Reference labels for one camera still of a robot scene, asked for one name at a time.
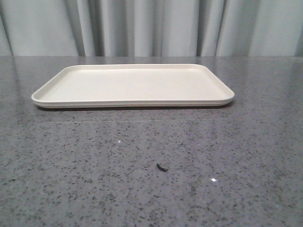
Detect small black debris scrap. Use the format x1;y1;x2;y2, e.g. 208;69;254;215
156;163;168;172

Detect cream rectangular plastic tray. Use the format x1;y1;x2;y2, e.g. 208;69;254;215
31;64;235;108

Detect grey-white pleated curtain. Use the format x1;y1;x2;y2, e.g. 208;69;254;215
0;0;303;57

